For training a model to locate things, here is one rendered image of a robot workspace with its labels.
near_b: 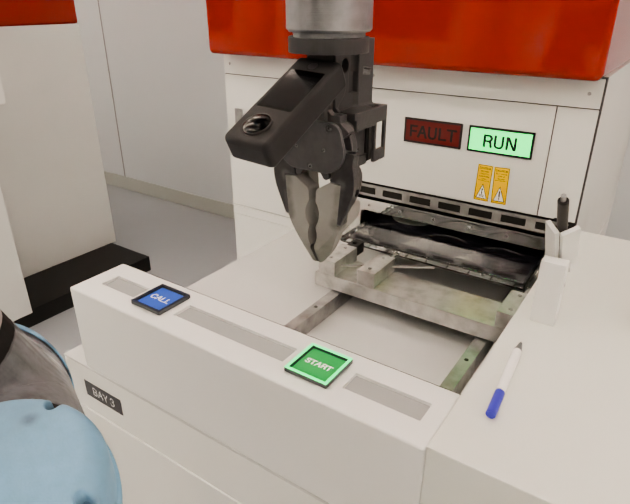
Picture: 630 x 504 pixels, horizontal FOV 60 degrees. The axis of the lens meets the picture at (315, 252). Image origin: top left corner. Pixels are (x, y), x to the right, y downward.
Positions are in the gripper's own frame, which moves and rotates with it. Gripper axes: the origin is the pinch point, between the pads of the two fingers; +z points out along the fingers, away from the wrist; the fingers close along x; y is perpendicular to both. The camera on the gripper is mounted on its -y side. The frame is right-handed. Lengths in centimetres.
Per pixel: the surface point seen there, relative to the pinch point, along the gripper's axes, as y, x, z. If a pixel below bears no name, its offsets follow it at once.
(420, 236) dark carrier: 54, 11, 21
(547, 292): 23.4, -18.5, 9.6
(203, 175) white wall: 207, 232, 85
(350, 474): -4.0, -7.3, 22.4
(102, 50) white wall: 207, 320, 11
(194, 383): -4.0, 15.6, 20.8
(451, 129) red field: 58, 9, -1
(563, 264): 23.8, -19.5, 5.7
